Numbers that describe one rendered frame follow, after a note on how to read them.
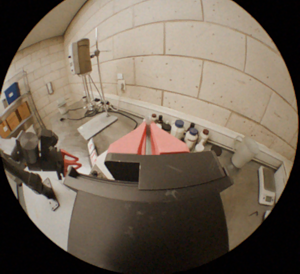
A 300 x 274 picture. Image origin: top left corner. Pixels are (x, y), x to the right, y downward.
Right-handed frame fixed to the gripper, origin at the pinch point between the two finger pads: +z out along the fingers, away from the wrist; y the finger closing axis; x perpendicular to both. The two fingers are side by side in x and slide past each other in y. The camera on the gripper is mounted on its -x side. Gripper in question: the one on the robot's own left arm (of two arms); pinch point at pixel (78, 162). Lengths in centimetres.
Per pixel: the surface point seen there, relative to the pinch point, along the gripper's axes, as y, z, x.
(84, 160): 12.4, 9.0, 9.8
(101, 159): -1.7, 9.4, -1.8
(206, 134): -31, 42, -29
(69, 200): -2.1, -5.0, 21.5
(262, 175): -81, 43, -22
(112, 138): 14.2, 25.9, -4.3
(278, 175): -104, 46, -27
